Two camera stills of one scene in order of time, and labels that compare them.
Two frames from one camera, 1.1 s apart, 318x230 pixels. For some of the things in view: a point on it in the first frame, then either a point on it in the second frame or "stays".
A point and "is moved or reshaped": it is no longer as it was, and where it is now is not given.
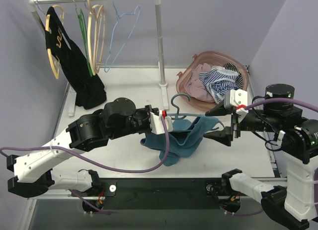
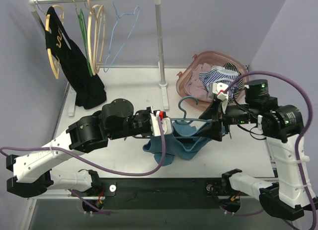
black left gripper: x=145 y=115 stays
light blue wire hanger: x=114 y=31 stays
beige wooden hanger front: x=89 y=16 stays
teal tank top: x=184 y=139 is moved or reshaped
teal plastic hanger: x=178 y=115 -> x=183 y=118
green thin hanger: x=82 y=24 stays
